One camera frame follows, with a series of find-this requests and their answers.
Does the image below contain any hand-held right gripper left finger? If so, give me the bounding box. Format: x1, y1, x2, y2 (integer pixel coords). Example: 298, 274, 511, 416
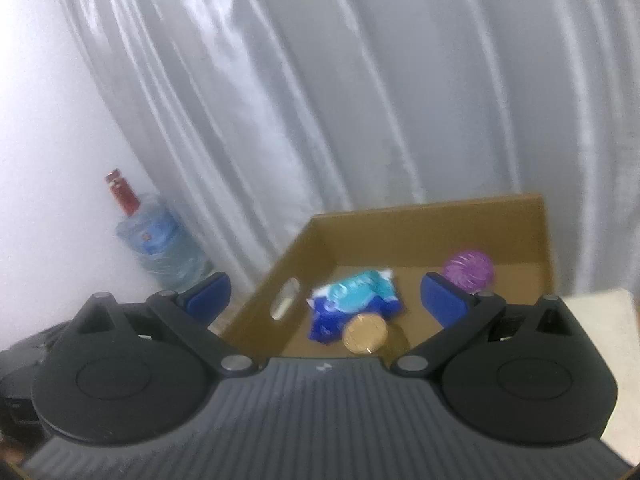
57, 272, 257, 375

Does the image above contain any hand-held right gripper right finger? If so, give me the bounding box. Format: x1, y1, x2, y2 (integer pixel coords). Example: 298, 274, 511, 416
391, 272, 594, 375

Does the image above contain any purple lid air freshener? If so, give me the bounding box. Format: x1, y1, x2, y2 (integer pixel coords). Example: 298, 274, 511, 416
442, 248, 496, 295

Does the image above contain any brown cardboard box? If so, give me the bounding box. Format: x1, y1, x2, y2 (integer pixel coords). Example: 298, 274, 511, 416
219, 193, 557, 361

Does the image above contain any glass jar with gold lid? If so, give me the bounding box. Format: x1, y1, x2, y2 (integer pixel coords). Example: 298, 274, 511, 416
342, 312, 409, 357

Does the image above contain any blue wet wipes pack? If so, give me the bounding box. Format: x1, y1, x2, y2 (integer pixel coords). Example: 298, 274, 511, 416
305, 268, 404, 345

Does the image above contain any blue water jug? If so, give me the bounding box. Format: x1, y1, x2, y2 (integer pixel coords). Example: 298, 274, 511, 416
115, 192, 211, 292

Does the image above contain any red bottle on jug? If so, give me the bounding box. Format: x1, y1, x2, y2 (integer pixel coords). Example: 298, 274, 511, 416
103, 168, 142, 217

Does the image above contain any grey curtain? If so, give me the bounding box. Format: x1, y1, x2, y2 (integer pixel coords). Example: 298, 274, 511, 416
47, 0, 640, 302

